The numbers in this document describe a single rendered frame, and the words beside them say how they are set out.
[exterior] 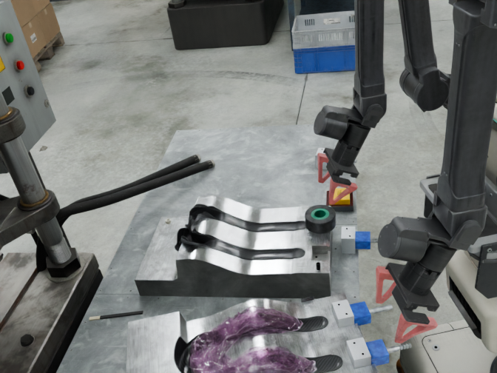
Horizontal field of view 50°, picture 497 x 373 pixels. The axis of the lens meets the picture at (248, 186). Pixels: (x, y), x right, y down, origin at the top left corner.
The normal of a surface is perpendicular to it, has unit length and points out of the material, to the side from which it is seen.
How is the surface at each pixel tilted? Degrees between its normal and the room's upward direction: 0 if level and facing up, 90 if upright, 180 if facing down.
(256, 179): 0
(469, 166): 90
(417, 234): 91
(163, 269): 0
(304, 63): 91
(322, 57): 91
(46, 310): 0
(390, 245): 63
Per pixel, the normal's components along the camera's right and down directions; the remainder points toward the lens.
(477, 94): 0.11, 0.56
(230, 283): -0.15, 0.59
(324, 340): -0.13, -0.81
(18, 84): 0.98, -0.02
